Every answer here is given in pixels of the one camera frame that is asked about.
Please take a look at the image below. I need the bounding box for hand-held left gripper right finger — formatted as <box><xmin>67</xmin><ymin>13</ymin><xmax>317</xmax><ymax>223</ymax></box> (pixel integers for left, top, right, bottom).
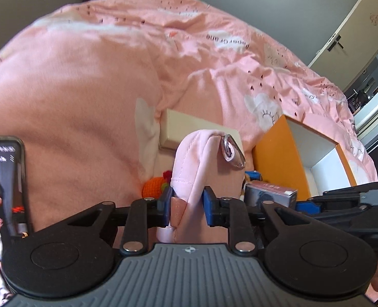
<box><xmin>202</xmin><ymin>185</ymin><xmax>308</xmax><ymax>254</ymax></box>

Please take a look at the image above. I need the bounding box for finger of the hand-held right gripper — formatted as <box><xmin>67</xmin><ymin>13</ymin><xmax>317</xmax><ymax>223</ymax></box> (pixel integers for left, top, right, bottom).
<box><xmin>296</xmin><ymin>200</ymin><xmax>373</xmax><ymax>220</ymax></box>
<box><xmin>312</xmin><ymin>182</ymin><xmax>378</xmax><ymax>203</ymax></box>

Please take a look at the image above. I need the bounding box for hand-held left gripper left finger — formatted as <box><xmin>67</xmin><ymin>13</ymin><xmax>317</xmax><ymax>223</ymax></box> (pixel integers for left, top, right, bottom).
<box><xmin>62</xmin><ymin>185</ymin><xmax>177</xmax><ymax>255</ymax></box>

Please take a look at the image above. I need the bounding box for pink fabric pouch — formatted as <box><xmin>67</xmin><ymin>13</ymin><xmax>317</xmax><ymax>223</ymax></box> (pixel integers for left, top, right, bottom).
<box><xmin>157</xmin><ymin>129</ymin><xmax>247</xmax><ymax>244</ymax></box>

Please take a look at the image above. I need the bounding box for orange cardboard box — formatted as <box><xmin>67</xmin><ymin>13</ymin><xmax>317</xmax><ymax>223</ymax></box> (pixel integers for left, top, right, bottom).
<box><xmin>252</xmin><ymin>114</ymin><xmax>358</xmax><ymax>199</ymax></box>

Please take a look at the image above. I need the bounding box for orange crochet toy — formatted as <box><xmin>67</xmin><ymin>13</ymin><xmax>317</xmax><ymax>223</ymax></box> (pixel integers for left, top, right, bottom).
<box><xmin>141</xmin><ymin>171</ymin><xmax>172</xmax><ymax>199</ymax></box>

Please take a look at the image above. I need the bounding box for small pink grey carton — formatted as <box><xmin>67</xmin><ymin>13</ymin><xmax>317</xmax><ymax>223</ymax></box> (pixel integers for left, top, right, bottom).
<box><xmin>244</xmin><ymin>181</ymin><xmax>298</xmax><ymax>209</ymax></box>

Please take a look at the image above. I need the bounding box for beige rectangular box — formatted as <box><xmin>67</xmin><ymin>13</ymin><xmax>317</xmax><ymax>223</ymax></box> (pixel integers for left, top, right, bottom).
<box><xmin>159</xmin><ymin>109</ymin><xmax>242</xmax><ymax>154</ymax></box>

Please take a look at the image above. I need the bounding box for pink printed blanket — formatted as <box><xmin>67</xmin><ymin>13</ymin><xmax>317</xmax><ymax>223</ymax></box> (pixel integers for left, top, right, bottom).
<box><xmin>0</xmin><ymin>0</ymin><xmax>378</xmax><ymax>244</ymax></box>

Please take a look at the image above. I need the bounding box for cream door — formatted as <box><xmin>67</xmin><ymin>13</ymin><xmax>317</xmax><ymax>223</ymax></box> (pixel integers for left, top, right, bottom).
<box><xmin>307</xmin><ymin>0</ymin><xmax>378</xmax><ymax>92</ymax></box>

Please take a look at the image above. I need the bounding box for black smartphone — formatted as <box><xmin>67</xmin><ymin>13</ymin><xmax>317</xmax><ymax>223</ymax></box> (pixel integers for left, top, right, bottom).
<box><xmin>0</xmin><ymin>136</ymin><xmax>34</xmax><ymax>301</ymax></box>

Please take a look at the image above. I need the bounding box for white sliding door frame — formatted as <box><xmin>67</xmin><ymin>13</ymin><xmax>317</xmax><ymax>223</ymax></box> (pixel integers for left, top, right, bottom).
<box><xmin>352</xmin><ymin>91</ymin><xmax>378</xmax><ymax>155</ymax></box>

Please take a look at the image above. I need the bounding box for black door handle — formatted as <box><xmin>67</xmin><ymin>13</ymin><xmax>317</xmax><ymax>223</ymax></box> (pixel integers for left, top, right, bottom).
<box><xmin>328</xmin><ymin>35</ymin><xmax>345</xmax><ymax>52</ymax></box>

